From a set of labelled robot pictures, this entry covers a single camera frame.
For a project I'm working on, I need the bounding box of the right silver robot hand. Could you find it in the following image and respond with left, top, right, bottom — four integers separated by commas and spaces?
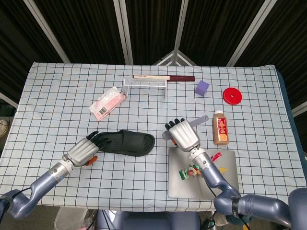
164, 117, 201, 153

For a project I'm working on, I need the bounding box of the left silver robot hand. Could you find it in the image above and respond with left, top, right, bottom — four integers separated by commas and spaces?
62, 130, 112, 167

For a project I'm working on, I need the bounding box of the grey tool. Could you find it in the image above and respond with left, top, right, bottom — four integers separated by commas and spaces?
162, 115, 209, 140

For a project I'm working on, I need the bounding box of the black rubber slipper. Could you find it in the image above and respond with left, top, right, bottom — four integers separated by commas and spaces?
95, 129, 156, 157

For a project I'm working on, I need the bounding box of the brown juice bottle red label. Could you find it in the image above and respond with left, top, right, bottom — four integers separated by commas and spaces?
212, 110, 230, 146

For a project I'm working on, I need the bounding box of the colourful feather shuttlecock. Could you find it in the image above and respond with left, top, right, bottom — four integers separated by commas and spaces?
178, 151, 228, 180

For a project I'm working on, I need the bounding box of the purple foam cube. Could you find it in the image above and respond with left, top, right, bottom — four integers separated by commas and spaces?
194, 80, 211, 97

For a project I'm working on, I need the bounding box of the grey metal tray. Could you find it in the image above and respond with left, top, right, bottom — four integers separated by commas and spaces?
167, 147, 240, 198

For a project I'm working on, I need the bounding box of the pink packaged item with barcode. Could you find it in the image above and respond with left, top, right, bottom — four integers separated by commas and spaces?
89, 86, 127, 121

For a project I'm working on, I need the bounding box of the checked white tablecloth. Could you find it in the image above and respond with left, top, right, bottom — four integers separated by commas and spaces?
0, 61, 307, 213

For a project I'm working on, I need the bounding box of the red round disc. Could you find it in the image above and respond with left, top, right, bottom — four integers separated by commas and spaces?
222, 87, 243, 105

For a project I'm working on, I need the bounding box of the clear plastic storage box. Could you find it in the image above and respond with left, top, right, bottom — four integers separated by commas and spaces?
54, 206, 89, 230

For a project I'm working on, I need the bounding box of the blue-grey robot torso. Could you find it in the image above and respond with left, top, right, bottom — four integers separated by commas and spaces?
95, 210, 201, 230

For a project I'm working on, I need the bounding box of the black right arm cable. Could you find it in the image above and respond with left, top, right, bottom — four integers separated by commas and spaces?
201, 176, 216, 199

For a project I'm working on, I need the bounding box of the white wire mesh rack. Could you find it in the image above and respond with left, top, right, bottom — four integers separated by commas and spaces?
123, 78, 168, 99

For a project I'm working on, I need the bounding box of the white partition foot bracket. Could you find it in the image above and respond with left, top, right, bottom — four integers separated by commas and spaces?
153, 49, 198, 67

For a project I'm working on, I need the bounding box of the white partition frame post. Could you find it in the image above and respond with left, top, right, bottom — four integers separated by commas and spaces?
0, 92, 20, 109
226, 0, 275, 67
173, 0, 190, 52
291, 102, 307, 118
23, 0, 71, 64
114, 0, 134, 65

